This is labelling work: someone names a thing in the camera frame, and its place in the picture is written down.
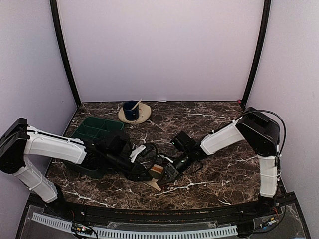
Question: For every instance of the small circuit board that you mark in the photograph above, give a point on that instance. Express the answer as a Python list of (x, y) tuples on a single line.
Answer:
[(80, 229)]

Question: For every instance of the black right frame post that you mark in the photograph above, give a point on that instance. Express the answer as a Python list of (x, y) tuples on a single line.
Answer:
[(257, 54)]

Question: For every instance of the dark blue cup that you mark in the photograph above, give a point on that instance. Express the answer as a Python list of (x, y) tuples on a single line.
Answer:
[(130, 115)]

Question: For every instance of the striped brown red sock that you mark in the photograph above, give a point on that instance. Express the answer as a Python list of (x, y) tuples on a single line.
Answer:
[(156, 172)]

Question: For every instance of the wooden stick in cup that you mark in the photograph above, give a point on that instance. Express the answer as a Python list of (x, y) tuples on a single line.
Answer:
[(136, 104)]

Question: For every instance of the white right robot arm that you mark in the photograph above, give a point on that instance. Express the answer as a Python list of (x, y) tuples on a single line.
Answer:
[(265, 136)]

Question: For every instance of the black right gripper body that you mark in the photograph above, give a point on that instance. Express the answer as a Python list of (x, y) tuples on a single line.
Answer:
[(176, 171)]

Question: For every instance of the black left frame post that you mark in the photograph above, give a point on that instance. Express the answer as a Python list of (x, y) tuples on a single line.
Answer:
[(63, 51)]

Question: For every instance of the black front rail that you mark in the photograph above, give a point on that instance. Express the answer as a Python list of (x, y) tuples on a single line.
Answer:
[(96, 214)]

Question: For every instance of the black frame post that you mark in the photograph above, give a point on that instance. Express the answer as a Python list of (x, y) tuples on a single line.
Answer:
[(257, 54), (63, 51)]

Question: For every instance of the white slotted cable duct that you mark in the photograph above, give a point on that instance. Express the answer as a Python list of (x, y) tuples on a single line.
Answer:
[(126, 231)]

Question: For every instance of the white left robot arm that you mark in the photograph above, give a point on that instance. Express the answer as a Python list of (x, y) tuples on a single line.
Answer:
[(22, 140)]

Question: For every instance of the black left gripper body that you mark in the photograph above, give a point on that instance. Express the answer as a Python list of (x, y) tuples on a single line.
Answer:
[(113, 159)]

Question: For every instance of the green plastic divided tray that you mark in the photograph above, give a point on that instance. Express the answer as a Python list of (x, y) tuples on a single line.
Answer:
[(93, 128)]

